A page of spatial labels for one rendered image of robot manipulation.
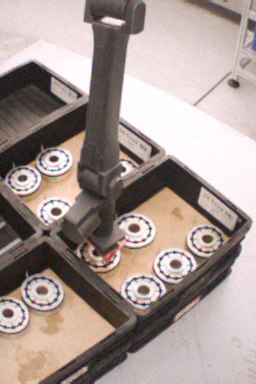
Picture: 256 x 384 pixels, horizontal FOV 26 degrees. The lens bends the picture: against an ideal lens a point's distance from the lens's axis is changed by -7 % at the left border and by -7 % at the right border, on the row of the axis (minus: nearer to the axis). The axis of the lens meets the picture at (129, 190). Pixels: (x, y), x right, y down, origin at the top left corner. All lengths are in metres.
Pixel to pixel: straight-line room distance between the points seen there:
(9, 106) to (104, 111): 0.78
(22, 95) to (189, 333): 0.92
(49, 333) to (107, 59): 0.62
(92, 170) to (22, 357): 0.45
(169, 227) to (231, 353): 0.39
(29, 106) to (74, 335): 0.80
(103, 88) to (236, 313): 0.74
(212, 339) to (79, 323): 0.37
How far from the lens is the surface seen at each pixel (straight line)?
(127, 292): 1.28
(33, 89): 1.83
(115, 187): 1.11
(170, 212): 1.47
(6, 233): 1.41
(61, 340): 1.24
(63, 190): 1.49
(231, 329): 1.45
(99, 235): 1.23
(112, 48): 0.96
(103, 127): 1.04
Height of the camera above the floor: 1.94
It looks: 48 degrees down
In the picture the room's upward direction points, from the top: 7 degrees clockwise
